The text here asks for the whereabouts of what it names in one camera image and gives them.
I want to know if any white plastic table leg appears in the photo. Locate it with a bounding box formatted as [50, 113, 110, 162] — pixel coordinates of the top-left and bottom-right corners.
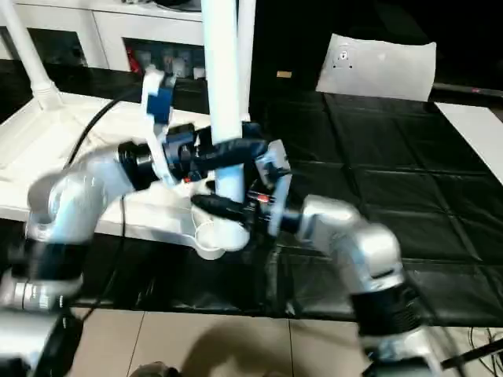
[0, 0, 64, 113]
[235, 0, 257, 123]
[200, 0, 252, 252]

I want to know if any white plastic table top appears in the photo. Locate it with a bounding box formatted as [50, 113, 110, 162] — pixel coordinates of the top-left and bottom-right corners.
[0, 92, 252, 261]

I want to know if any white curved plastic panel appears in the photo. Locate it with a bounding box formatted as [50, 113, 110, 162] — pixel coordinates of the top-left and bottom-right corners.
[316, 33, 437, 102]

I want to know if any black padded mat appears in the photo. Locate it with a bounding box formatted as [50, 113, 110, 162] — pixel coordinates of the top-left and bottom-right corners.
[0, 58, 503, 328]

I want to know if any white glass-door cabinet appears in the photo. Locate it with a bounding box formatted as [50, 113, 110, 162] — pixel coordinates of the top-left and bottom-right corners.
[0, 3, 244, 79]

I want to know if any dark left robot foot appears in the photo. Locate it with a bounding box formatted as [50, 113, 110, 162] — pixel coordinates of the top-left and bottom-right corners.
[133, 361, 178, 377]

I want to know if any white flat board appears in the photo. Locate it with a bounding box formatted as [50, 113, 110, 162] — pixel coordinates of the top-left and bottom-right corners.
[434, 101, 503, 174]

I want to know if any black metal rod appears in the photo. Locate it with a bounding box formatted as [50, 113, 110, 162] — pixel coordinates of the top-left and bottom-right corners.
[439, 340, 503, 369]

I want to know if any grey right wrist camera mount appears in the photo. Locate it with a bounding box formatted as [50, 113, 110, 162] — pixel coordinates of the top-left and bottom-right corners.
[254, 139, 294, 236]

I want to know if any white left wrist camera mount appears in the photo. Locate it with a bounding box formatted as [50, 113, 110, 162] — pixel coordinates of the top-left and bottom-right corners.
[140, 64, 178, 188]

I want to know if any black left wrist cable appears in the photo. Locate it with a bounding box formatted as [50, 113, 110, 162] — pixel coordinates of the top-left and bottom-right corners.
[67, 97, 143, 315]

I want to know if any grey cable coil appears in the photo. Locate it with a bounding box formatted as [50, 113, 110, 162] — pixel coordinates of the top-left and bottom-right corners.
[467, 325, 503, 374]

